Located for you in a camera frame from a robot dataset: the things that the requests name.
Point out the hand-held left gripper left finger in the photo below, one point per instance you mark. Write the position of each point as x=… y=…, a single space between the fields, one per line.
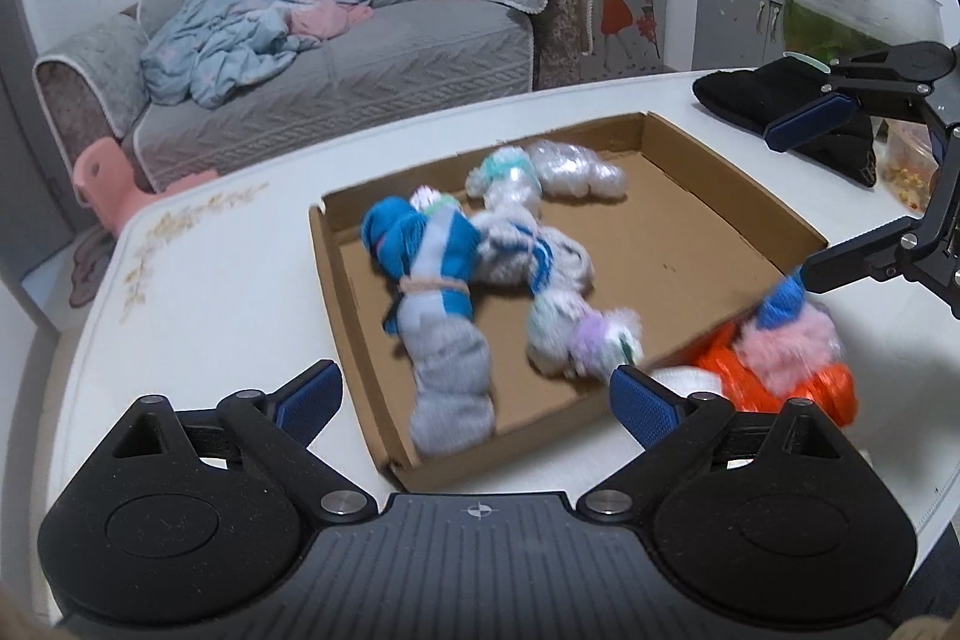
x=311 y=396

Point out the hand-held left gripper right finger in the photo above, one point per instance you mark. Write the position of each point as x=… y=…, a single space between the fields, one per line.
x=645 y=405

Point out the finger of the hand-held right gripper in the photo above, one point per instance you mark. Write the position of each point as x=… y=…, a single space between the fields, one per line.
x=847 y=259
x=810 y=120

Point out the pink fluffy sock bundle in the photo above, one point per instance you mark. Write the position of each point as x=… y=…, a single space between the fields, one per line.
x=787 y=340

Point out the white patterned fluffy sock bundle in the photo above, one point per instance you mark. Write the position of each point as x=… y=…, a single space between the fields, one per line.
x=555 y=332

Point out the shallow cardboard box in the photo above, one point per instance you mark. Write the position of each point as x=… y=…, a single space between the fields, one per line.
x=690 y=220

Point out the blue and grey sock bundle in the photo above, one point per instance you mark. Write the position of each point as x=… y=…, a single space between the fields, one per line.
x=439 y=265

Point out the white and blue sock bundle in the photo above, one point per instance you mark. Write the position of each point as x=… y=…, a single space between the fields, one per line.
x=510 y=250

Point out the clear plastic bundle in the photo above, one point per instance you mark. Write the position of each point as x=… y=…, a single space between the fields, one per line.
x=577 y=168

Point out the snack packet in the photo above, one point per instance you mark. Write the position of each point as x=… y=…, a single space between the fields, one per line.
x=907 y=168

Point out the mint green bowl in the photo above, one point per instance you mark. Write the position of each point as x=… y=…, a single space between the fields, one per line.
x=806 y=60

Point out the black knit hat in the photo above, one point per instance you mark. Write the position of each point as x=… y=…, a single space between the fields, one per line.
x=750 y=93

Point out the floor mat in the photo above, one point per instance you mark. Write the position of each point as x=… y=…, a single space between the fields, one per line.
x=82 y=269

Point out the pink plastic child chair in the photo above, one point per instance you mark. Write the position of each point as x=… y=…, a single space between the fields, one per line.
x=101 y=175

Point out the grey covered sofa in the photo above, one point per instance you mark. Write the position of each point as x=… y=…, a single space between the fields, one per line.
x=375 y=63

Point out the grey door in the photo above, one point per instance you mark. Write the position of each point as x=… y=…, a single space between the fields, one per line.
x=19 y=197

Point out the light blue blanket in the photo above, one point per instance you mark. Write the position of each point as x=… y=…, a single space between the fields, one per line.
x=217 y=33

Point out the pink cloth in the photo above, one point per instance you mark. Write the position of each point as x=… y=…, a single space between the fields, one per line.
x=330 y=18

